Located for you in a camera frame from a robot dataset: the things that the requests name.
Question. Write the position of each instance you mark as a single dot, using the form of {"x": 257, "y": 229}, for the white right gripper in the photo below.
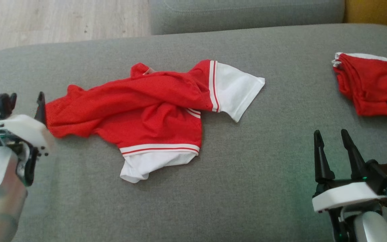
{"x": 344, "y": 196}

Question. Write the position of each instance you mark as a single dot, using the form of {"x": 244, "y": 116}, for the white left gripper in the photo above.
{"x": 22, "y": 129}

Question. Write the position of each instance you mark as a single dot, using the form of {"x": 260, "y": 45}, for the red garment with white sleeves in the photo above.
{"x": 146, "y": 101}

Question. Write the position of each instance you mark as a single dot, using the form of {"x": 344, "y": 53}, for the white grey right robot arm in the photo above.
{"x": 368, "y": 225}

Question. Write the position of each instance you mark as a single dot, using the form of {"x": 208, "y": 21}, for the small red white garment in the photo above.
{"x": 371, "y": 84}

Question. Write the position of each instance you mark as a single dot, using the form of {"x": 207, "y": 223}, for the large grey sofa chaise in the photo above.
{"x": 247, "y": 168}

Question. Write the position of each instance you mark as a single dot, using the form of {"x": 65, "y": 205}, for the yellow sofa back cushion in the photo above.
{"x": 378, "y": 11}

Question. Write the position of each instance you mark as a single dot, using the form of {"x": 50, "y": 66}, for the grey sofa seat cushion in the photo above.
{"x": 247, "y": 16}

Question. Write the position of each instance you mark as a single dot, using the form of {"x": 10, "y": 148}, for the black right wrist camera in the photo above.
{"x": 385, "y": 174}

